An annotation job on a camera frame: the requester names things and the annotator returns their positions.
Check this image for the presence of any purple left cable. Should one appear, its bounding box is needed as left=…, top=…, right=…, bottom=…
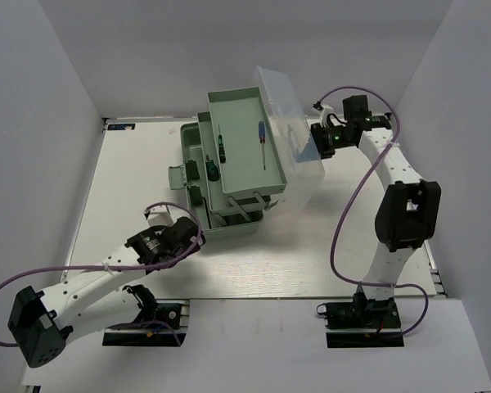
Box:
left=0, top=202, right=205, bottom=348

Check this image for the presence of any stubby green flathead screwdriver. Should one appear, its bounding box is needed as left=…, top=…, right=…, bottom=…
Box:
left=205, top=155, right=220, bottom=182

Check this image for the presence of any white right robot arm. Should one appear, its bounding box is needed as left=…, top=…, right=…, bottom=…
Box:
left=309, top=91, right=441, bottom=327

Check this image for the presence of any green toolbox with clear lid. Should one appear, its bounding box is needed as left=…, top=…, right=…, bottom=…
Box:
left=168, top=67, right=325, bottom=241

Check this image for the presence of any thin black green precision screwdriver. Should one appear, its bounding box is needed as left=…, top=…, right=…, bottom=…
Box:
left=218, top=125, right=227, bottom=164

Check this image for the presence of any brown hex key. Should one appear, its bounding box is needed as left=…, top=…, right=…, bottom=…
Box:
left=202, top=196, right=212, bottom=229

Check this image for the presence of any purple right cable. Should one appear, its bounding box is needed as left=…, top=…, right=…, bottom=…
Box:
left=315, top=85, right=430, bottom=337

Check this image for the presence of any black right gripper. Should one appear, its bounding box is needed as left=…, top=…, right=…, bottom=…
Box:
left=297, top=122, right=354, bottom=163

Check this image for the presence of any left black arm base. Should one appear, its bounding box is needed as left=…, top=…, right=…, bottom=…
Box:
left=102, top=284, right=190, bottom=347

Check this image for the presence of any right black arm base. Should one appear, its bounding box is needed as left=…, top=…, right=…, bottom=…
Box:
left=316, top=292, right=404, bottom=349

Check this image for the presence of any purple cable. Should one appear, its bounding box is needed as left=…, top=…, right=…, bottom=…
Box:
left=0, top=202, right=205, bottom=348
left=315, top=85, right=430, bottom=337

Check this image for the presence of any blue label sticker left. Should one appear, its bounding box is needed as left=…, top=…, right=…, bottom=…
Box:
left=107, top=124, right=136, bottom=131

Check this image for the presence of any blue red handled screwdriver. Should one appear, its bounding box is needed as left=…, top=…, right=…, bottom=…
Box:
left=258, top=121, right=266, bottom=171

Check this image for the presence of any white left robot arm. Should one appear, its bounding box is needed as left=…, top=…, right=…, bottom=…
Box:
left=7, top=217, right=205, bottom=368

